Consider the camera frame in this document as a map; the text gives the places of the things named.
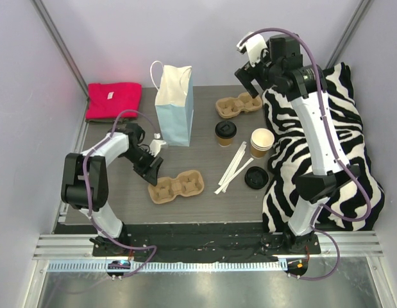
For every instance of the zebra pattern blanket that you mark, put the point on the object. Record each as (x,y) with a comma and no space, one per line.
(291,158)

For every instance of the olive cloth under red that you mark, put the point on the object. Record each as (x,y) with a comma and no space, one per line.
(110,120)

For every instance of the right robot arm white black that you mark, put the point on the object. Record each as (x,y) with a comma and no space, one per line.
(284,61)

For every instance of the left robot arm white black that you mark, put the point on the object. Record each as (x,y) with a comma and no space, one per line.
(85,181)

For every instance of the corner metal post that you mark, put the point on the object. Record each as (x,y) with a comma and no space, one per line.
(50,26)
(357,17)

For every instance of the left corner metal post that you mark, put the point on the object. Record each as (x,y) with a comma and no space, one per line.
(50,26)

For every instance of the white wrapped straw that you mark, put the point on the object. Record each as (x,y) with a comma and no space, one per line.
(230,170)
(227,182)
(231,163)

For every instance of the right corner metal post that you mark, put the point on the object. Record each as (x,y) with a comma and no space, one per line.
(357,17)

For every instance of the black coffee cup lid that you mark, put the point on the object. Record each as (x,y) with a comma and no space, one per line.
(225,129)

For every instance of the red folded cloth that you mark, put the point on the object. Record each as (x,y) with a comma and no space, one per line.
(108,100)

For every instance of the light blue paper bag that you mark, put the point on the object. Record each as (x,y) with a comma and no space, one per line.
(174,103)

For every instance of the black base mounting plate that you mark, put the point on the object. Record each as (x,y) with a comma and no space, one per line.
(195,243)

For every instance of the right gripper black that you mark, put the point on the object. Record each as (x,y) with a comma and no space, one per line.
(247,72)

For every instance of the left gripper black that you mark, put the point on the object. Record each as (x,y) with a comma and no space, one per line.
(147,163)

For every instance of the stack of paper cups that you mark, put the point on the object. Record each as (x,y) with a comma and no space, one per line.
(261,141)

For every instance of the brown paper coffee cup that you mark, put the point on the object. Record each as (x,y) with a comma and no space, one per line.
(224,141)

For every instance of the aluminium frame rail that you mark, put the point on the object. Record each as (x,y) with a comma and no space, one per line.
(351,244)

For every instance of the white slotted cable duct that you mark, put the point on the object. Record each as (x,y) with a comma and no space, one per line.
(115,266)

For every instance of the stack of black lids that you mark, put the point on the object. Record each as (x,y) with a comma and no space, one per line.
(256,177)

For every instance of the brown cardboard cup carrier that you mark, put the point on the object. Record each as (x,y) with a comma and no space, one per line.
(230,107)

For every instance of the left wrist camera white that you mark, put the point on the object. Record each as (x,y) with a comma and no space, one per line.
(157,144)

